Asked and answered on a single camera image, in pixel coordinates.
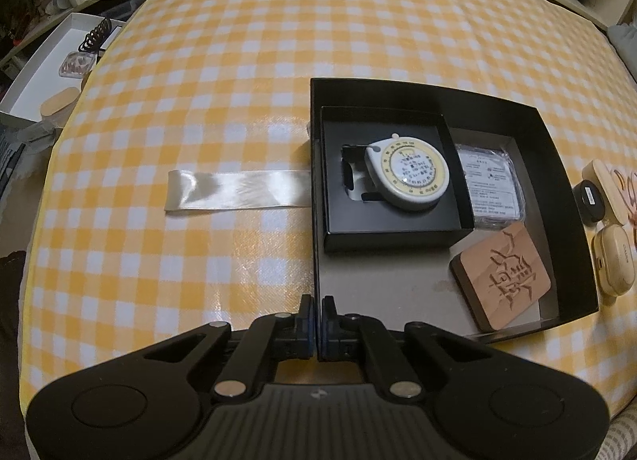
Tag large black cardboard box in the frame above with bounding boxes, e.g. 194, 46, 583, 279
310, 78, 598, 343

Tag carved wooden coaster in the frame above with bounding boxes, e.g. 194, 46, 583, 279
450, 222, 552, 332

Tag white round tape measure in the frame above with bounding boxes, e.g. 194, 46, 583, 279
365, 133, 450, 211

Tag clear packet with label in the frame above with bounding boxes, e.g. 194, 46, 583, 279
455, 144, 526, 229

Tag gold earbud charging case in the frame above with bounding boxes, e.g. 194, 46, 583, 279
593, 224, 636, 297

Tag small black insert box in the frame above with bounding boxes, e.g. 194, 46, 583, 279
310, 105, 474, 253

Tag clear adhesive tape strip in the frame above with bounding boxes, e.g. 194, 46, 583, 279
164, 170, 312, 212

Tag yellow white checkered tablecloth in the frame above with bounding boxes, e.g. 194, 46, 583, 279
20, 0, 636, 404

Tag small black round case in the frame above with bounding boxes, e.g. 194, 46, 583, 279
572, 180, 606, 227

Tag light wooden oval block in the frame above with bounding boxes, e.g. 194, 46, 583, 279
582, 158, 628, 226

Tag wooden oval lid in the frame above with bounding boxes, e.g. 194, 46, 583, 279
40, 87, 80, 118

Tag clear pink patterned case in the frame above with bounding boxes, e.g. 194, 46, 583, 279
58, 51, 97, 78

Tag white tray box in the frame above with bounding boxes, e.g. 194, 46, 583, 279
1, 13, 103, 129

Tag black coiled cable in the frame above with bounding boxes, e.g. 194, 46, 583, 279
78, 17, 113, 54

